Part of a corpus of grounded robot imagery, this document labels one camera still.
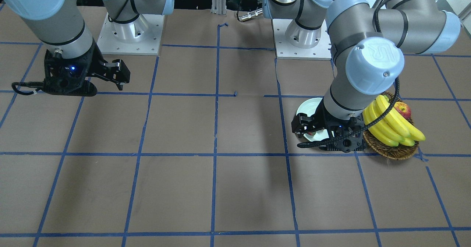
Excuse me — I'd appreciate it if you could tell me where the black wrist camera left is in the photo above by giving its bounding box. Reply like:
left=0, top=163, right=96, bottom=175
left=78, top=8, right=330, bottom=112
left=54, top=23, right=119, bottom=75
left=291, top=113, right=318, bottom=138

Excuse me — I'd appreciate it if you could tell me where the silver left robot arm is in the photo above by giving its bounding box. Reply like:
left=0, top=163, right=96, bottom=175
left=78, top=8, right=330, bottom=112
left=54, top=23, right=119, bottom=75
left=262, top=0, right=461, bottom=153

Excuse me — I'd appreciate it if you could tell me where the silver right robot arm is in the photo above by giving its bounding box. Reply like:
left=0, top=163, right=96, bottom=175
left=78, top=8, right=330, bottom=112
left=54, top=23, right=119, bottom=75
left=4, top=0, right=174, bottom=97

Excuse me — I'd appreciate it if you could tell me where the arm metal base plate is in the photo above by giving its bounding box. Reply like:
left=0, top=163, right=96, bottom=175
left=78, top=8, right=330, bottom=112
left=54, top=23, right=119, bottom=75
left=272, top=19, right=331, bottom=60
left=96, top=14, right=166, bottom=56

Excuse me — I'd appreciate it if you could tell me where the red yellow apple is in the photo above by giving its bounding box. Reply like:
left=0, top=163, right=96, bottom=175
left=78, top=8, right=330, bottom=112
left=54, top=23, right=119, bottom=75
left=394, top=101, right=412, bottom=120

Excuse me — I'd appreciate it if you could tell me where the pale green plate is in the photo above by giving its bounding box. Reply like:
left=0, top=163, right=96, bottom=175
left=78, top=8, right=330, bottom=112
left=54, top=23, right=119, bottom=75
left=296, top=98, right=329, bottom=142

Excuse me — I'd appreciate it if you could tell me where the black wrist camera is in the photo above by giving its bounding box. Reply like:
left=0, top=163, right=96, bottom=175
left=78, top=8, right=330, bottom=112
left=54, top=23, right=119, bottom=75
left=291, top=113, right=318, bottom=138
left=96, top=59, right=131, bottom=91

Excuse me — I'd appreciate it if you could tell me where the yellow banana bunch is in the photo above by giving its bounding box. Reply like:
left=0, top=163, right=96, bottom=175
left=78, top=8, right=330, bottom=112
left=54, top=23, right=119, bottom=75
left=363, top=94, right=426, bottom=147

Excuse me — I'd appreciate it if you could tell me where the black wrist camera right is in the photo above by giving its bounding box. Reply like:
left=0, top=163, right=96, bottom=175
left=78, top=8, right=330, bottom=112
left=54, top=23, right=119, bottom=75
left=96, top=59, right=131, bottom=91

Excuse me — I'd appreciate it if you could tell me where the woven wicker basket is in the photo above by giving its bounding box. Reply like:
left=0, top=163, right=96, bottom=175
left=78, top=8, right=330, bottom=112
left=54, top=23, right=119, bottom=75
left=364, top=99, right=426, bottom=160

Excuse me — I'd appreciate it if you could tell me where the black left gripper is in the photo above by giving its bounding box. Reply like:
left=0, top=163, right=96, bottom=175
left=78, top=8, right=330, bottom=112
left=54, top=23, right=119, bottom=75
left=313, top=101, right=366, bottom=153

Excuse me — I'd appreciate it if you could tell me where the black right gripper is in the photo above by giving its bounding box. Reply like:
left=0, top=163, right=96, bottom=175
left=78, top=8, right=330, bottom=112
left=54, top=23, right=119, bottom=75
left=42, top=41, right=108, bottom=96

